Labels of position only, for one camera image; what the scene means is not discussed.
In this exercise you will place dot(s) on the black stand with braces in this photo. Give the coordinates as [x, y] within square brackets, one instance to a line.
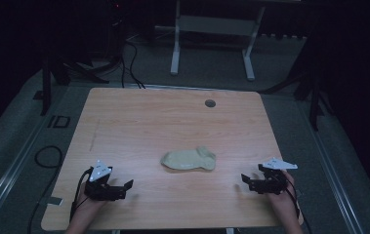
[314, 97]

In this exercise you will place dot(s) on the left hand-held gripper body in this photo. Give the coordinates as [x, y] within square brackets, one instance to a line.
[102, 190]

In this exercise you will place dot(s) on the person's left hand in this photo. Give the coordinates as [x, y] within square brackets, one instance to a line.
[90, 206]

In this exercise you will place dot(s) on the black upright stand post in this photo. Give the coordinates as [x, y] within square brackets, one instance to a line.
[46, 87]

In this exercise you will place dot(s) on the beige ankle sock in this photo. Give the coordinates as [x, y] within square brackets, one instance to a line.
[203, 150]
[187, 160]

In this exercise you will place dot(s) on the person's right hand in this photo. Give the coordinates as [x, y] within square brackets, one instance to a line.
[281, 200]

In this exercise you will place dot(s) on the grey tape piece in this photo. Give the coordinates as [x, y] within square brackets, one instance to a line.
[55, 201]

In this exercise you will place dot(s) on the black tripod legs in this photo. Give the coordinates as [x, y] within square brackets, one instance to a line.
[85, 70]

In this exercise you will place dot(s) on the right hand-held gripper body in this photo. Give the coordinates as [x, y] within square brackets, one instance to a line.
[272, 183]

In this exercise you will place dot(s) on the grey metal floor rail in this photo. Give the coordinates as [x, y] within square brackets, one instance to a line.
[13, 169]
[334, 182]

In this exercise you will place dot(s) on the white metal desk frame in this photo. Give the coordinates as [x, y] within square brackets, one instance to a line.
[212, 25]

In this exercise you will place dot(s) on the grey round table grommet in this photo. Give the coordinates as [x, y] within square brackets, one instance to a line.
[210, 103]

